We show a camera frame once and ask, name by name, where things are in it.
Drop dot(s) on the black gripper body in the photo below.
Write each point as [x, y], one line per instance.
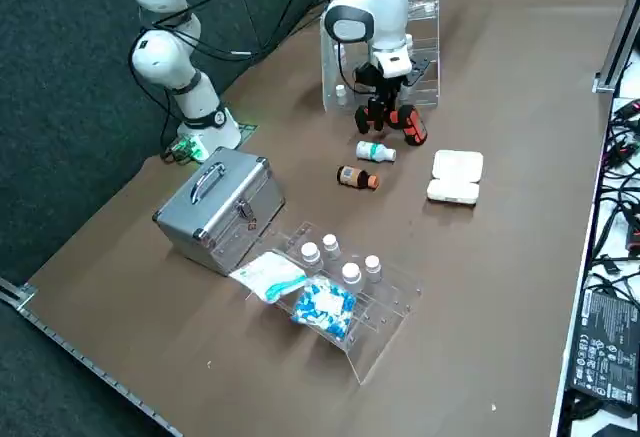
[367, 79]

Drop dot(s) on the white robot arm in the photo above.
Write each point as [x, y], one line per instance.
[165, 57]

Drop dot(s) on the white medicine bottle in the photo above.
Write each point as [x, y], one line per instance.
[372, 151]

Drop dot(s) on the brown medicine bottle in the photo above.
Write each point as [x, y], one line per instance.
[352, 176]

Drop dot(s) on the small clear white-capped bottle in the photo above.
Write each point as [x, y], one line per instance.
[331, 244]
[310, 252]
[372, 264]
[350, 273]
[340, 93]
[409, 44]

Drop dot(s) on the clear acrylic tiered shelf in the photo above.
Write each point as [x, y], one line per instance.
[427, 32]

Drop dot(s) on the white plastic pill case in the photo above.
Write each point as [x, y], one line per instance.
[457, 169]

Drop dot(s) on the clear packet of swabs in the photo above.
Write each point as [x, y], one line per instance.
[422, 7]

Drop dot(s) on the silver aluminium carrying case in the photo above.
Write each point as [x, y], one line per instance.
[210, 207]

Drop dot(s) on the green connector block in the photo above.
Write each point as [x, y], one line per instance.
[185, 149]

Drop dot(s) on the white and teal packet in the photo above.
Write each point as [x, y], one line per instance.
[267, 274]

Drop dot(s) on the bag of blue capsules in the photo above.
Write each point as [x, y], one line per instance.
[325, 307]

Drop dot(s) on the clear acrylic slanted organizer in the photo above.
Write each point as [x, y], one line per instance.
[385, 327]

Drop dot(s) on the black labelled power adapter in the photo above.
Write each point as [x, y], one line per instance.
[605, 342]

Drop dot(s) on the aluminium profile post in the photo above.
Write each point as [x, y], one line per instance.
[612, 57]

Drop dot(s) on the aluminium edge rail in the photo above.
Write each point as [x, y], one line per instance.
[75, 352]

